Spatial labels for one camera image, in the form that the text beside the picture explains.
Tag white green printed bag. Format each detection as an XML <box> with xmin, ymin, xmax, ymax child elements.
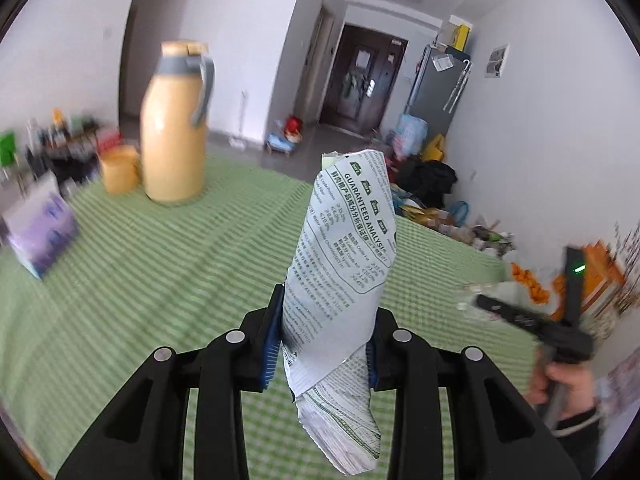
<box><xmin>282</xmin><ymin>150</ymin><xmax>397</xmax><ymax>476</ymax></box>

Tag right hand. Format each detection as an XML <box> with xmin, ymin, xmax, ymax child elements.
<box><xmin>525</xmin><ymin>351</ymin><xmax>597</xmax><ymax>420</ymax></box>

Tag bowl of oranges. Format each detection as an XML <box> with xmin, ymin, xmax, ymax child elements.
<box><xmin>509</xmin><ymin>262</ymin><xmax>550</xmax><ymax>306</ymax></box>

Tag orange paper bag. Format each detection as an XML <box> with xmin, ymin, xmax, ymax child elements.
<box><xmin>551</xmin><ymin>240</ymin><xmax>625</xmax><ymax>321</ymax></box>

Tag green checked tablecloth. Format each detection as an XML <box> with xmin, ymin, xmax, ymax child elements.
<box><xmin>1</xmin><ymin>156</ymin><xmax>536</xmax><ymax>479</ymax></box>

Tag black bag on floor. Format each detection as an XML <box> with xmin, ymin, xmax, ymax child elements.
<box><xmin>395</xmin><ymin>156</ymin><xmax>458</xmax><ymax>209</ymax></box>

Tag purple tissue box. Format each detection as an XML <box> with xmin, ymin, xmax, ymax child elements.
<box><xmin>2</xmin><ymin>171</ymin><xmax>79</xmax><ymax>281</ymax></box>

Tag yellow round tin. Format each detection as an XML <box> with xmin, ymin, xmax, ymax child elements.
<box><xmin>99</xmin><ymin>145</ymin><xmax>139</xmax><ymax>194</ymax></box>

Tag grey refrigerator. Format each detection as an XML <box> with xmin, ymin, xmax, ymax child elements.
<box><xmin>405</xmin><ymin>44</ymin><xmax>473</xmax><ymax>140</ymax></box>

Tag low side table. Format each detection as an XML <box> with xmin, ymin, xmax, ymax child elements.
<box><xmin>1</xmin><ymin>108</ymin><xmax>122</xmax><ymax>196</ymax></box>

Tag yellow thermos jug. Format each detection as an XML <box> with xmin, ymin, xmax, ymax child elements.
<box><xmin>140</xmin><ymin>40</ymin><xmax>215</xmax><ymax>204</ymax></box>

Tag dark entrance door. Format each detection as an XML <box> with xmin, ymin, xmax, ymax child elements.
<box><xmin>319</xmin><ymin>25</ymin><xmax>408</xmax><ymax>136</ymax></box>

